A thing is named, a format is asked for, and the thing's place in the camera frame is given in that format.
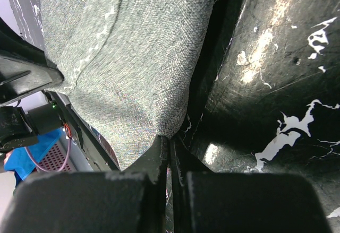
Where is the grey cloth napkin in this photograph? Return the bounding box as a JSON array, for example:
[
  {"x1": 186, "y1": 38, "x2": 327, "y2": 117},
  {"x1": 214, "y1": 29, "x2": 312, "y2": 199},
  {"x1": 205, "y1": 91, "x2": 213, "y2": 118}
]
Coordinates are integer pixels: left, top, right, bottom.
[{"x1": 40, "y1": 0, "x2": 214, "y2": 169}]

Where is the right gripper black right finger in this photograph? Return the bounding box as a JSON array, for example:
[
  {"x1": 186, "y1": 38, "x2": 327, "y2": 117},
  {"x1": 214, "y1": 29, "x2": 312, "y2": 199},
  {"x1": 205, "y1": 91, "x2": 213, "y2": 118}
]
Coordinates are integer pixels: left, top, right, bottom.
[{"x1": 169, "y1": 137, "x2": 331, "y2": 232}]

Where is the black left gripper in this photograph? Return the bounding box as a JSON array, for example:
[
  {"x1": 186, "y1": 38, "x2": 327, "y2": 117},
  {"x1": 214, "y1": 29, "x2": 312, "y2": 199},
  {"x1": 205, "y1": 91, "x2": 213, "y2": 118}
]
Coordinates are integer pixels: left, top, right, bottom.
[{"x1": 1, "y1": 20, "x2": 64, "y2": 152}]

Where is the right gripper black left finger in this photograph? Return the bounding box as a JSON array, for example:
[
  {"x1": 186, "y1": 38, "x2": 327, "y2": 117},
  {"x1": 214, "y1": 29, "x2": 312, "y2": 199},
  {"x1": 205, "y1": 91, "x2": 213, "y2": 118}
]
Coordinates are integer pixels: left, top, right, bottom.
[{"x1": 1, "y1": 136, "x2": 169, "y2": 232}]

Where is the blue cloth scrap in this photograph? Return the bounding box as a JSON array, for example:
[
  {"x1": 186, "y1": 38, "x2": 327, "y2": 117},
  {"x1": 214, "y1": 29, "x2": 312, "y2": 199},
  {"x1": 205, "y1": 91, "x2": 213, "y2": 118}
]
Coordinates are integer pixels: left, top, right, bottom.
[{"x1": 4, "y1": 129, "x2": 61, "y2": 188}]

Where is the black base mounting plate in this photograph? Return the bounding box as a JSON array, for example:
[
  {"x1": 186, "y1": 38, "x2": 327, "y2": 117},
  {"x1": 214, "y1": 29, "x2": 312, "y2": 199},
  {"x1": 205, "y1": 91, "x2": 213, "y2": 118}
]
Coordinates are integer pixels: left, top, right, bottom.
[{"x1": 44, "y1": 91, "x2": 119, "y2": 171}]

